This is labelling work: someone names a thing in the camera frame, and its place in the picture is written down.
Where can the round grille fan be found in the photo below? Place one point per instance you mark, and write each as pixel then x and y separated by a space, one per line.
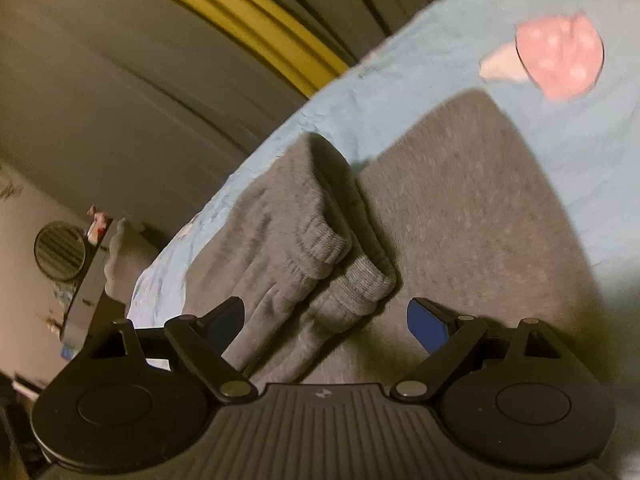
pixel 60 251

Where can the grey sweat pants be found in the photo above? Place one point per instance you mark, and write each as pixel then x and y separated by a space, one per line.
pixel 450 200

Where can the grey chair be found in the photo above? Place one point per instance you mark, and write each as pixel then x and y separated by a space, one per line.
pixel 122 265

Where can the grey cabinet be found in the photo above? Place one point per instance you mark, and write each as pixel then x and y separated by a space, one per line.
pixel 85 305

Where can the pink plush toy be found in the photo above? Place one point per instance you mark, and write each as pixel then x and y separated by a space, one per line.
pixel 97 224

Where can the light blue printed bed sheet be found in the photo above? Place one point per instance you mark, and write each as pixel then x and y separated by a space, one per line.
pixel 440 55

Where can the yellow curtain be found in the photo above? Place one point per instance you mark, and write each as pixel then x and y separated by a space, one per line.
pixel 240 20

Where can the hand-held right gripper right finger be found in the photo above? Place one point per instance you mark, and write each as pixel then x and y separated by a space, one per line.
pixel 426 326

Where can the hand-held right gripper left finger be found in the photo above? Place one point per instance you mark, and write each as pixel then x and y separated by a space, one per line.
pixel 226 322

